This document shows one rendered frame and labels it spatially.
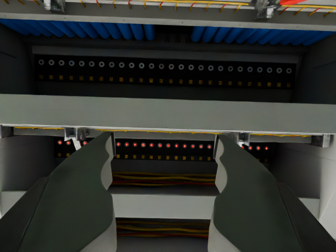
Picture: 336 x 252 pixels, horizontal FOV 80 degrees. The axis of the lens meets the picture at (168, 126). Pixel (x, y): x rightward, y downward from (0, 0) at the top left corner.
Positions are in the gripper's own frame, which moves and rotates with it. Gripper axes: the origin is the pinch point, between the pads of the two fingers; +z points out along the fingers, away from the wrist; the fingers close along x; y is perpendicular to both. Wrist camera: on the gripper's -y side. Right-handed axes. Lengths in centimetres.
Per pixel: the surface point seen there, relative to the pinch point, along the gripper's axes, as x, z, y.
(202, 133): 7.0, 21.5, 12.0
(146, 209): -3.1, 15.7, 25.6
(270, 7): 12.3, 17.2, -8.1
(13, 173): -30.4, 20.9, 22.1
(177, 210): 2.8, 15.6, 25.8
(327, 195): 30.2, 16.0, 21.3
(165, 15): -0.3, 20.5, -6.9
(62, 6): -13.5, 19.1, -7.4
